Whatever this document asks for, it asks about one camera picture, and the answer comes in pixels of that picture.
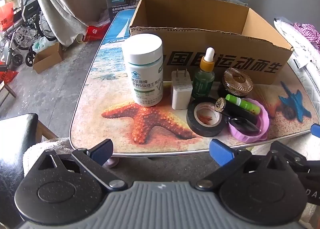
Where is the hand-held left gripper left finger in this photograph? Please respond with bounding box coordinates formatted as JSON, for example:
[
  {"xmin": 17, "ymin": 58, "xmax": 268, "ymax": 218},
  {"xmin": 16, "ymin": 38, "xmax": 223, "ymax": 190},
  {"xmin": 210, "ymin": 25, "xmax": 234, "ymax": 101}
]
[{"xmin": 35, "ymin": 139, "xmax": 127, "ymax": 191}]

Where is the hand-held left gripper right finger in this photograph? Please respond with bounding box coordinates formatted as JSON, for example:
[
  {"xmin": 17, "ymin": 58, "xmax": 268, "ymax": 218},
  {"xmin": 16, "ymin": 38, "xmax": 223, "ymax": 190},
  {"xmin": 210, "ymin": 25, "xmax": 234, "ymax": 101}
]
[{"xmin": 195, "ymin": 139, "xmax": 292, "ymax": 191}]

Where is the small black glossy case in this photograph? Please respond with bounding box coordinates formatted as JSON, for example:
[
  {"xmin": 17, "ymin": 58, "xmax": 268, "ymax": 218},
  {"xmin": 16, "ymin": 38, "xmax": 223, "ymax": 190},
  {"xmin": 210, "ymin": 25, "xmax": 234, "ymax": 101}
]
[{"xmin": 229, "ymin": 117, "xmax": 260, "ymax": 136}]

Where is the black tape roll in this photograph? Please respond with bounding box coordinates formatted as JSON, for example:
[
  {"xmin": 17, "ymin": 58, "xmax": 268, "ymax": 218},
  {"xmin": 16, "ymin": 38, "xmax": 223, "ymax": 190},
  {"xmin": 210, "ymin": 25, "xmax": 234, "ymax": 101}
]
[{"xmin": 186, "ymin": 98, "xmax": 227, "ymax": 137}]

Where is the black lipstick tube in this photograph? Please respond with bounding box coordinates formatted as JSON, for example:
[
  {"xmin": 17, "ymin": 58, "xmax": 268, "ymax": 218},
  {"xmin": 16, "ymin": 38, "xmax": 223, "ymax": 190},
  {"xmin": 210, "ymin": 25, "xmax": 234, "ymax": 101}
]
[{"xmin": 215, "ymin": 98, "xmax": 258, "ymax": 124}]

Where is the green lip balm tube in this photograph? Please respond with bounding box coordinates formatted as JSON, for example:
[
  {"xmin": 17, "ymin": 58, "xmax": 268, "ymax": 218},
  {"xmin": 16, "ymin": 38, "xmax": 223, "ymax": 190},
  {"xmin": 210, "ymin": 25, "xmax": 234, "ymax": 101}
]
[{"xmin": 225, "ymin": 94, "xmax": 261, "ymax": 116}]

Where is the white charger plug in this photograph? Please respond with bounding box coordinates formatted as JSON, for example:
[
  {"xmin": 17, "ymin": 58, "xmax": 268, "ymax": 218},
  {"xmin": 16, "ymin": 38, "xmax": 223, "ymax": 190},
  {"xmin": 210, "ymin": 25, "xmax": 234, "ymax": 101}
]
[{"xmin": 171, "ymin": 68, "xmax": 193, "ymax": 110}]

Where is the green dropper bottle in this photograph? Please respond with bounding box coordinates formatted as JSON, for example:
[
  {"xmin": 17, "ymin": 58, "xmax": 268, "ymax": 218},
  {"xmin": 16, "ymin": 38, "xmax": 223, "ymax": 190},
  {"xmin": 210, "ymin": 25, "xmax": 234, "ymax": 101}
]
[{"xmin": 192, "ymin": 47, "xmax": 215, "ymax": 99}]

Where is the black jar with gold lid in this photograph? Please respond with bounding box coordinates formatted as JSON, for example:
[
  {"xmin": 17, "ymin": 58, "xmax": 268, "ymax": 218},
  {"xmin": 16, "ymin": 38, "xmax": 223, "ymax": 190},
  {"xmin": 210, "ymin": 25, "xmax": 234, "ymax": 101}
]
[{"xmin": 217, "ymin": 67, "xmax": 253, "ymax": 99}]

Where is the white supplement bottle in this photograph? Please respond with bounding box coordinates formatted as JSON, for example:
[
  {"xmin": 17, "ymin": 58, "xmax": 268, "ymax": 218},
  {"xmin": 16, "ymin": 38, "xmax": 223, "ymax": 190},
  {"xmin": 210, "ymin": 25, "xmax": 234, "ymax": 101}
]
[{"xmin": 122, "ymin": 34, "xmax": 164, "ymax": 107}]

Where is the large cardboard box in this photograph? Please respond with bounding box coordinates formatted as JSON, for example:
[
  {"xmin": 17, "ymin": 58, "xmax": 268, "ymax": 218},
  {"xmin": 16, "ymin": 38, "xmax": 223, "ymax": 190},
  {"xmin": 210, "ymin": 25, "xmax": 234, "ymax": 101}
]
[{"xmin": 129, "ymin": 0, "xmax": 293, "ymax": 85}]

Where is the white towel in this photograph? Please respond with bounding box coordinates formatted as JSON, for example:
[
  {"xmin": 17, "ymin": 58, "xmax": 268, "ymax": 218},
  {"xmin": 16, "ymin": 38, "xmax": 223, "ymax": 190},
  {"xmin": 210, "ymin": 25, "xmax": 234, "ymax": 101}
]
[{"xmin": 22, "ymin": 138, "xmax": 83, "ymax": 167}]

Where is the black stool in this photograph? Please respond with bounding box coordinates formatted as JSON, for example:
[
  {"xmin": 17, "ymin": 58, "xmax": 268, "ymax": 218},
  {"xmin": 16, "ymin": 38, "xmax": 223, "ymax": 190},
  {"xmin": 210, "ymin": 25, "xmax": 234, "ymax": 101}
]
[{"xmin": 0, "ymin": 113, "xmax": 58, "ymax": 221}]

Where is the small cardboard box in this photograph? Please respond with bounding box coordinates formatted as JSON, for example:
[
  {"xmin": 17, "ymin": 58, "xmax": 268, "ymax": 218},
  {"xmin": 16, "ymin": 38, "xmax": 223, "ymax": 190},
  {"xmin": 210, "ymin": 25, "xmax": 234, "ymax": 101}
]
[{"xmin": 32, "ymin": 41, "xmax": 64, "ymax": 74}]

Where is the red packet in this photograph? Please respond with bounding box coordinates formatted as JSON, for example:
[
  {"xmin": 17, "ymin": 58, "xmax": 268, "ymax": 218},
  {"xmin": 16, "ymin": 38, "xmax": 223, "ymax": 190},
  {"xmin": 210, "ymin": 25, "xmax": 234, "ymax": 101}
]
[{"xmin": 82, "ymin": 24, "xmax": 109, "ymax": 42}]

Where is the red basket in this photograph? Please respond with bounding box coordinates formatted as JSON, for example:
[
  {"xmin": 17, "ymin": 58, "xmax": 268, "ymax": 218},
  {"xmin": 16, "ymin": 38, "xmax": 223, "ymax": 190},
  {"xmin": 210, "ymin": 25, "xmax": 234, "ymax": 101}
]
[{"xmin": 0, "ymin": 70, "xmax": 19, "ymax": 82}]

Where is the white and green plastic bag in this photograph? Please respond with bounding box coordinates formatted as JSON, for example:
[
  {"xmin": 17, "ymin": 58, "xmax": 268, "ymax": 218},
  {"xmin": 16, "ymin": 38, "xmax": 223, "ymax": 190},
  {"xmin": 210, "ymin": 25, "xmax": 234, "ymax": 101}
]
[{"xmin": 32, "ymin": 36, "xmax": 58, "ymax": 53}]

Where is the wheelchair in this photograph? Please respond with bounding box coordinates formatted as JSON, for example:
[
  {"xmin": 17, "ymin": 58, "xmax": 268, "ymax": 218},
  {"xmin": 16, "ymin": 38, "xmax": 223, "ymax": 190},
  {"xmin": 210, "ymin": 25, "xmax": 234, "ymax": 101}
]
[{"xmin": 0, "ymin": 0, "xmax": 57, "ymax": 67}]

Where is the orange plastic bag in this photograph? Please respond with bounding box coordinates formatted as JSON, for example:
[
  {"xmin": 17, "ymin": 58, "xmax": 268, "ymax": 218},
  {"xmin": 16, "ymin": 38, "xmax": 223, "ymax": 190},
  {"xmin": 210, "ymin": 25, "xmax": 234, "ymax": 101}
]
[{"xmin": 0, "ymin": 2, "xmax": 14, "ymax": 31}]

